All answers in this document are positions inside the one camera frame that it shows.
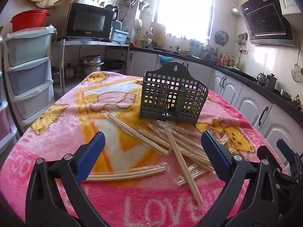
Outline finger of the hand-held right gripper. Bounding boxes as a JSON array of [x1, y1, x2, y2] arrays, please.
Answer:
[[257, 145, 299, 190], [276, 139, 303, 178]]

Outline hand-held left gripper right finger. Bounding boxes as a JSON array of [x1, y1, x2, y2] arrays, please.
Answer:
[[201, 130, 281, 227]]

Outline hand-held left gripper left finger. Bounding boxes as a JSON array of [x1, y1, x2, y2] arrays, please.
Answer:
[[25, 131, 112, 227]]

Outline group of wooden chopsticks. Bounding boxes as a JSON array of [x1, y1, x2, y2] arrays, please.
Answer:
[[82, 111, 235, 208]]

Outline green plastic utensil holder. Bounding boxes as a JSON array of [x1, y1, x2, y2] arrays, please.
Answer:
[[139, 62, 209, 126]]

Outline bunch of hanging metal utensils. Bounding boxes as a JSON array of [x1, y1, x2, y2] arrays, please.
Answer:
[[237, 33, 248, 53]]

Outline pink printed blanket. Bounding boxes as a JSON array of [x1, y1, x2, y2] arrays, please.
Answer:
[[0, 71, 291, 227]]

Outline pile of ginger roots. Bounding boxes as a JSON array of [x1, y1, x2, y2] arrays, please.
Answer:
[[292, 95, 303, 112]]

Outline black kitchen countertop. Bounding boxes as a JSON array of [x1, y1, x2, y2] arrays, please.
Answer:
[[130, 47, 303, 121]]

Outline white lower kitchen cabinets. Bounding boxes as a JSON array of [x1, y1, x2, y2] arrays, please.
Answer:
[[128, 50, 303, 165]]

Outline metal kettle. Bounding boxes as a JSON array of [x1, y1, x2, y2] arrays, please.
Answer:
[[265, 73, 278, 91]]

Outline hanging mesh skimmer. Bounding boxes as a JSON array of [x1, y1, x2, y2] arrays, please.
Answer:
[[291, 41, 303, 82]]

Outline small steel pot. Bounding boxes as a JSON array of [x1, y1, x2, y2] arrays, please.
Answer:
[[64, 63, 77, 79]]

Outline stacked steel steamer pot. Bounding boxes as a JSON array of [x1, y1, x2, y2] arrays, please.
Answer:
[[78, 55, 105, 76]]

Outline group of condiment bottles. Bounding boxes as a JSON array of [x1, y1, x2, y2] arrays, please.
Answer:
[[217, 51, 240, 67]]

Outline black wok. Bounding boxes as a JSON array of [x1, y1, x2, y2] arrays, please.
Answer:
[[104, 59, 126, 69]]

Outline black spice rack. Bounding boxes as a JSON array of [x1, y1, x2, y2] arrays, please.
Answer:
[[201, 47, 219, 61]]

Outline blue hanging bin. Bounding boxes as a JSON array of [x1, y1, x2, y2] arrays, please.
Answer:
[[159, 55, 173, 66]]

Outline blue-grey plastic drawer unit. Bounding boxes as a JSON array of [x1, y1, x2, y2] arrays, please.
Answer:
[[5, 26, 58, 128]]

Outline green knife block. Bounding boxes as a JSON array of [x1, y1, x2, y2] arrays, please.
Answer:
[[189, 40, 202, 56]]

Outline metal shelf rack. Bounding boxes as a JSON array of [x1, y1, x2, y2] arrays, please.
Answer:
[[54, 38, 131, 95]]

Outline blue-grey plastic bin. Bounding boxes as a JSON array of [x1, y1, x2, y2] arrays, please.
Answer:
[[111, 29, 130, 43]]

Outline yellow packages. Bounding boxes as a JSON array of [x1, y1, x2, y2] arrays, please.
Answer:
[[136, 37, 152, 48]]

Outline black range hood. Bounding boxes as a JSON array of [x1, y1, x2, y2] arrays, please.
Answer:
[[236, 0, 297, 47]]

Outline large beige container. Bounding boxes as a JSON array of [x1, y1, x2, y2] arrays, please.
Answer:
[[151, 22, 166, 48]]

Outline black microwave oven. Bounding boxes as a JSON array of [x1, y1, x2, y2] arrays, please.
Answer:
[[63, 2, 114, 41]]

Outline black blender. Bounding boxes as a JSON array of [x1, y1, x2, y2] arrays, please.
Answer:
[[104, 4, 120, 21]]

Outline window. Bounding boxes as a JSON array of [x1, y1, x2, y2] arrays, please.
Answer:
[[153, 0, 215, 43]]

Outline red plastic basin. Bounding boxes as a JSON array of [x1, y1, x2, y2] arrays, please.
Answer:
[[11, 9, 51, 32]]

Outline wall utensil caddy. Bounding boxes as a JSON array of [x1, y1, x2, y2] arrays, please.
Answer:
[[140, 1, 152, 16]]

